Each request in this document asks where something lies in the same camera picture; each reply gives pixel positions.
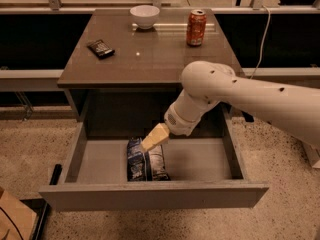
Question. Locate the blue chip bag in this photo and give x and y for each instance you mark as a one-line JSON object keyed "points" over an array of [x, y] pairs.
{"points": [[149, 166]]}

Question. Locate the black snack packet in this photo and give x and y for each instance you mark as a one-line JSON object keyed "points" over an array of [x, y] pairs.
{"points": [[100, 49]]}

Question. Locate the cardboard box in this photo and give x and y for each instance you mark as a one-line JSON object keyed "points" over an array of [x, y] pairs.
{"points": [[17, 220], [313, 156]]}

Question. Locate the cardboard box right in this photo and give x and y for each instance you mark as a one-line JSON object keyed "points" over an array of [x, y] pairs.
{"points": [[313, 156]]}

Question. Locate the orange soda can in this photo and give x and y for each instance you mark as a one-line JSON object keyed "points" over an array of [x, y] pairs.
{"points": [[196, 27]]}

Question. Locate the grey cabinet with glossy top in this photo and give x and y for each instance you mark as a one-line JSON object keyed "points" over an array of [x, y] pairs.
{"points": [[127, 94]]}

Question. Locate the grey window rail bench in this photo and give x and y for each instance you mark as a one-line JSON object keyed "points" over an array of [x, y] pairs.
{"points": [[29, 80]]}

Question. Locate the black bar on floor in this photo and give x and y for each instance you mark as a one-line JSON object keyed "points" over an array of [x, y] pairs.
{"points": [[56, 174]]}

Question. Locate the cardboard box left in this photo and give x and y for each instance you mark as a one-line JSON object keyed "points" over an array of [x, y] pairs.
{"points": [[17, 220]]}

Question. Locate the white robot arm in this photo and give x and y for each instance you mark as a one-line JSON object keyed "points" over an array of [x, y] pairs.
{"points": [[293, 109]]}

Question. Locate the white bowl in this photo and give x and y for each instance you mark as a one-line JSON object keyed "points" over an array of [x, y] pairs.
{"points": [[145, 16]]}

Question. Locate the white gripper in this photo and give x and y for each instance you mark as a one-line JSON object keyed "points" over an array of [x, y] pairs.
{"points": [[179, 123]]}

